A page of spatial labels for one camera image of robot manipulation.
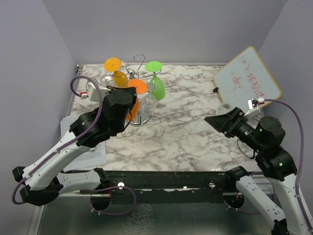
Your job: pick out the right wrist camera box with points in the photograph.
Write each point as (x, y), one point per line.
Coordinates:
(254, 107)

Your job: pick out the tall clear wine glass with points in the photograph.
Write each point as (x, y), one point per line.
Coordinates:
(149, 102)

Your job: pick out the short clear glass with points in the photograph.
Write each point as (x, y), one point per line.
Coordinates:
(107, 80)

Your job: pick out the whiteboard with yellow frame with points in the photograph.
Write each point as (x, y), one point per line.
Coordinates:
(244, 77)

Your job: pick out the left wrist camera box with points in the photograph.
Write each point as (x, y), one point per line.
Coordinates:
(92, 94)

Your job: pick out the black front mounting rail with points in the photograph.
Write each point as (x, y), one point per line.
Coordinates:
(151, 187)

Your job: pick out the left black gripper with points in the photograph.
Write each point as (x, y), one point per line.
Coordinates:
(131, 89)

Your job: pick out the small clear wine glass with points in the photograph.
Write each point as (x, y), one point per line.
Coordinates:
(224, 108)

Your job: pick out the printed paper sheets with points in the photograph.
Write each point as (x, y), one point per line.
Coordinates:
(94, 157)

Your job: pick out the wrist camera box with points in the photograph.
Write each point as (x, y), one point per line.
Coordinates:
(254, 107)
(92, 94)

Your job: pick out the chrome wine glass rack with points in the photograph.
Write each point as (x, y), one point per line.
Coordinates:
(144, 79)

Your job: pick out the orange plastic wine glass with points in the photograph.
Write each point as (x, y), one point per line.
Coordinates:
(137, 98)

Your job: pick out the green plastic wine glass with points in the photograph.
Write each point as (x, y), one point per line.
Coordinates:
(159, 91)

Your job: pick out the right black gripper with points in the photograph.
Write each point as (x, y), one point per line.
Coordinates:
(227, 122)

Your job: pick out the yellow-orange plastic wine glass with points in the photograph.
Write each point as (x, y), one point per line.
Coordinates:
(113, 65)

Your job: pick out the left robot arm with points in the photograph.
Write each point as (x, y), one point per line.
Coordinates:
(45, 180)

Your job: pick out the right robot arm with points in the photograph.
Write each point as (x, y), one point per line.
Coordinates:
(291, 216)

